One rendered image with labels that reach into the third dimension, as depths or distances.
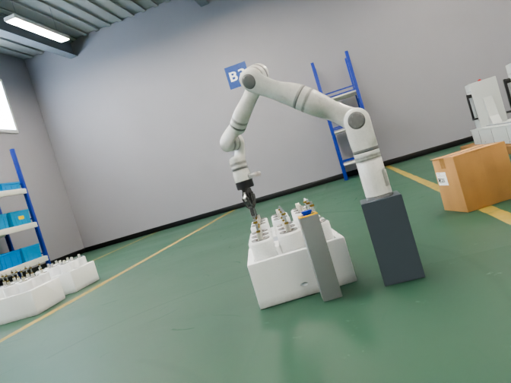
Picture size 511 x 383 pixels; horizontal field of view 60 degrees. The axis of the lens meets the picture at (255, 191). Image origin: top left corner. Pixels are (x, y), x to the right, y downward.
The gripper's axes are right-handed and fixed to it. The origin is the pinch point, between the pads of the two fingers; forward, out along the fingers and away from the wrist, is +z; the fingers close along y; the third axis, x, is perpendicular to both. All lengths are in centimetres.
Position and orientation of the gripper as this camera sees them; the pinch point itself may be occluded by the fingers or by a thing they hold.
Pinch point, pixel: (253, 212)
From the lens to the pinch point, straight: 190.1
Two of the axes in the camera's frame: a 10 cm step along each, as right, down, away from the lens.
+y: -2.5, 1.1, -9.6
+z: 2.9, 9.6, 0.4
